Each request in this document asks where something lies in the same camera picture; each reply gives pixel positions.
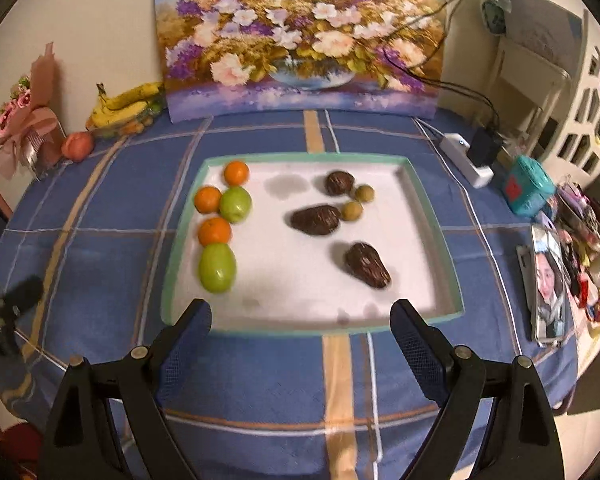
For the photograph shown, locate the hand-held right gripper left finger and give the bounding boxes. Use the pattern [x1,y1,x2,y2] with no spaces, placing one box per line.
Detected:
[39,298,213,480]

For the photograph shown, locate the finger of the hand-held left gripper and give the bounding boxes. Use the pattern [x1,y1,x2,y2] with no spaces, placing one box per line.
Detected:
[0,274,46,318]

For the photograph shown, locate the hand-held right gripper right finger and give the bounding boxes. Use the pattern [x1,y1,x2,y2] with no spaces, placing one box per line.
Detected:
[389,298,566,480]

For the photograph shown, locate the large green jujube fruit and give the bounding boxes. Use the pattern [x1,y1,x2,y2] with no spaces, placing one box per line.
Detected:
[198,242,238,293]

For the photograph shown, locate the long dark brown avocado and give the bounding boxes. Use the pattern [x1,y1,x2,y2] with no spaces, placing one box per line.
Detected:
[343,241,392,289]
[289,203,342,235]

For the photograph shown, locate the orange mandarin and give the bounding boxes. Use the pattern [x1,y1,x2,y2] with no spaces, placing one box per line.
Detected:
[195,186,223,214]
[223,160,251,186]
[198,217,233,247]

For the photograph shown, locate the white tray with green rim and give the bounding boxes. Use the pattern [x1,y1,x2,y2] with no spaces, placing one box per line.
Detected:
[161,152,466,333]

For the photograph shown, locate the round dark brown avocado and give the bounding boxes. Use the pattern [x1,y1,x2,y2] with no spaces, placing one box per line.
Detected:
[324,170,356,196]

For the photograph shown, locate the blue plaid tablecloth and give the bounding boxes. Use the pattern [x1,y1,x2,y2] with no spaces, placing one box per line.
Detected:
[0,107,581,480]

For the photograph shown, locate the red cloth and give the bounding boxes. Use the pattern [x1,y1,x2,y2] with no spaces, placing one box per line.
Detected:
[0,420,43,463]

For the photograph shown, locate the photo card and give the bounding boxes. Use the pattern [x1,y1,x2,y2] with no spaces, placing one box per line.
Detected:
[530,224,568,346]

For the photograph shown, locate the large red apple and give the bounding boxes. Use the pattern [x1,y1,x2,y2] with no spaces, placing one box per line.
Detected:
[61,131,95,162]

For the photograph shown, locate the pink wrapped flower bouquet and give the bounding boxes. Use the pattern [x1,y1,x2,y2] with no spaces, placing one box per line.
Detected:
[0,42,66,181]

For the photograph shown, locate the teal device with red label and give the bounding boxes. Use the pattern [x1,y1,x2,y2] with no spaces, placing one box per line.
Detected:
[501,155,556,217]

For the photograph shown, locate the clear plastic fruit container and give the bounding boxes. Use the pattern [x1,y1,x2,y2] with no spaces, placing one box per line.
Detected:
[95,102,163,137]

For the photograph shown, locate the pile of small trinkets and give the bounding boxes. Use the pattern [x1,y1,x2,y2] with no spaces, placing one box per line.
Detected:
[542,175,600,336]

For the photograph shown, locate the white power strip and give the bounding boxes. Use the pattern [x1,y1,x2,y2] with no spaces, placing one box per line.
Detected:
[439,132,495,189]

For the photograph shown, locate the black power adapter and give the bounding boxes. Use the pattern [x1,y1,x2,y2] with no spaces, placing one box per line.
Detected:
[467,127,503,167]

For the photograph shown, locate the flower painting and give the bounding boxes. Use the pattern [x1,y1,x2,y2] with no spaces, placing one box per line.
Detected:
[152,0,448,123]

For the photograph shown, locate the white lattice shelf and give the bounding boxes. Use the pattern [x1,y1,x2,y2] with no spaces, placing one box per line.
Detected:
[527,7,600,196]

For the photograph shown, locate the white shelf rack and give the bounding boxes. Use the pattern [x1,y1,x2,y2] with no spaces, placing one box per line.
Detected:
[490,0,573,158]

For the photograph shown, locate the black cable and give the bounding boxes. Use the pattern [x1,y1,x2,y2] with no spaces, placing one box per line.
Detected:
[380,0,503,133]

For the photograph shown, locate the wall power outlet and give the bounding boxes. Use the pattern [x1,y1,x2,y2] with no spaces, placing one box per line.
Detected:
[481,0,511,36]

